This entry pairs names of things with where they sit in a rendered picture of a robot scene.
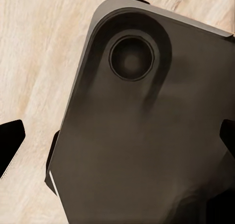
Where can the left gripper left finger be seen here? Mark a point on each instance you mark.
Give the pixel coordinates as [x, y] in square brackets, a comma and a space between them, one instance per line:
[12, 135]

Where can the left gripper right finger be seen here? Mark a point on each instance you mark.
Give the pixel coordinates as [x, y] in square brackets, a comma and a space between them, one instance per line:
[227, 135]

